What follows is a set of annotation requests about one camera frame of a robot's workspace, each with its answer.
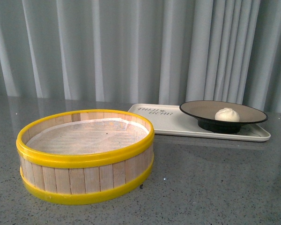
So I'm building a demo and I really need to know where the brown plate with black rim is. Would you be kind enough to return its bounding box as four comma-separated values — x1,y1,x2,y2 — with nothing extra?
179,100,268,134

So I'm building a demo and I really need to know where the white steamed bun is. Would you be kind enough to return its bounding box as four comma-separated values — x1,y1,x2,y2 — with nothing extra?
214,107,240,122

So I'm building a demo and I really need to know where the white rectangular tray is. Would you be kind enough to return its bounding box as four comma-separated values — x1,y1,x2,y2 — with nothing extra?
128,104,271,142

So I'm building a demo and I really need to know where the white steamer liner cloth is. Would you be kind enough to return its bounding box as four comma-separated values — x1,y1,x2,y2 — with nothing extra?
27,118,149,155

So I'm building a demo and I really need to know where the grey pleated curtain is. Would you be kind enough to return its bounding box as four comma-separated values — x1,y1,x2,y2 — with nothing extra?
0,0,281,113

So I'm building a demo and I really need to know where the wooden steamer with yellow rims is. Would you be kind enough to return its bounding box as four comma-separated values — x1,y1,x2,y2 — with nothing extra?
16,109,155,205

